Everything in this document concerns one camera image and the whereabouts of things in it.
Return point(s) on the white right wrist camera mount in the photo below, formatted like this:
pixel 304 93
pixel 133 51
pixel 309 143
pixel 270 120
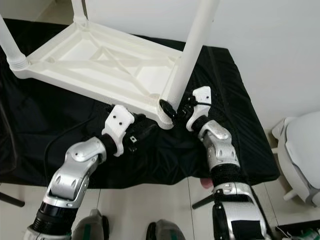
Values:
pixel 201 96

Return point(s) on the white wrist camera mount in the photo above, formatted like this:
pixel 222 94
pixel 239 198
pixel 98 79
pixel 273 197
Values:
pixel 119 120
pixel 201 96

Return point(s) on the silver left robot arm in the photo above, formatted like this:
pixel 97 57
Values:
pixel 75 170

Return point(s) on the dark low box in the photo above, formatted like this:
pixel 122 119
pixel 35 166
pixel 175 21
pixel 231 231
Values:
pixel 282 229

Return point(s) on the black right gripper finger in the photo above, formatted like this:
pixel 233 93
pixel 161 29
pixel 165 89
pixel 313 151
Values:
pixel 167 108

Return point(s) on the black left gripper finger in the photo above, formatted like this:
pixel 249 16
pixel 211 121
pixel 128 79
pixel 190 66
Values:
pixel 145 132

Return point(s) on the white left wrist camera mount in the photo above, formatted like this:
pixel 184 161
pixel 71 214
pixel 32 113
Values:
pixel 119 120

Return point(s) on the white plastic chair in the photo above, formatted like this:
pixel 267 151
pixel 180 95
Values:
pixel 302 150

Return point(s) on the black table cloth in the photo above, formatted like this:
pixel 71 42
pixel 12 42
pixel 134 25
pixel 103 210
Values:
pixel 245 140

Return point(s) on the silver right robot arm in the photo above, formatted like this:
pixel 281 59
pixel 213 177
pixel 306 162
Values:
pixel 222 147

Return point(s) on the green white package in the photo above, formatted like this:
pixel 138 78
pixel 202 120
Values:
pixel 307 235

